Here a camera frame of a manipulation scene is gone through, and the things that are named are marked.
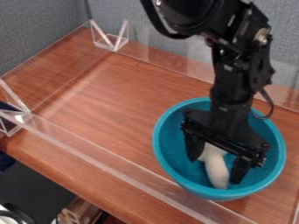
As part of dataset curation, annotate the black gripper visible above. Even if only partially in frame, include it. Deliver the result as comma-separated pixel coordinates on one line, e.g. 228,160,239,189
181,103,271,185

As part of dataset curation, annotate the plush mushroom with brown cap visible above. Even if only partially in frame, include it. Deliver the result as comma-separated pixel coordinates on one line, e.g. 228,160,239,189
197,143,229,189

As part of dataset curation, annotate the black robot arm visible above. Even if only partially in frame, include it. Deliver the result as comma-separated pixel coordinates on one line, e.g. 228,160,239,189
140,0,275,185

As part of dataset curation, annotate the blue plastic bowl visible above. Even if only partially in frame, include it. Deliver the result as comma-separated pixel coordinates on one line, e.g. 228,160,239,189
152,97,287,201

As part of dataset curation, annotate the clear acrylic barrier front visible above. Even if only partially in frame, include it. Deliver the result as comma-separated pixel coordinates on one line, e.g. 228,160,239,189
2,114,256,224

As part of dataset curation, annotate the clear acrylic barrier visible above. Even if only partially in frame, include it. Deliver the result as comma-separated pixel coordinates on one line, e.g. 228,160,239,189
117,22,299,113
1,23,95,83
2,114,256,224

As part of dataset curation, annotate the clear acrylic barrier back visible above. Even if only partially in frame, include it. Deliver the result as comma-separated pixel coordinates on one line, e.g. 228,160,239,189
117,22,299,113

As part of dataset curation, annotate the light wooden object below table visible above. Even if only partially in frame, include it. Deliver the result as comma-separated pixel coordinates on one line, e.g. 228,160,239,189
55,198,103,224

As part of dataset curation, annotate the clear acrylic barrier left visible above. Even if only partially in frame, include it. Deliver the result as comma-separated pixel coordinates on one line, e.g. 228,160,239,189
1,23,95,83

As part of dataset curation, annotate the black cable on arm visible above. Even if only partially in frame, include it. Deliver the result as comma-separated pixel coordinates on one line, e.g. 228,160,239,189
249,88,275,121

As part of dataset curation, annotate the clear acrylic corner bracket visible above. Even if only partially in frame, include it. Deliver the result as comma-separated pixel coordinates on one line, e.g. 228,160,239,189
89,19,128,52

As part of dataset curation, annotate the clear acrylic bracket left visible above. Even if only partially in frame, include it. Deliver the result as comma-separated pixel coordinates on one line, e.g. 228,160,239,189
0,79,30,137

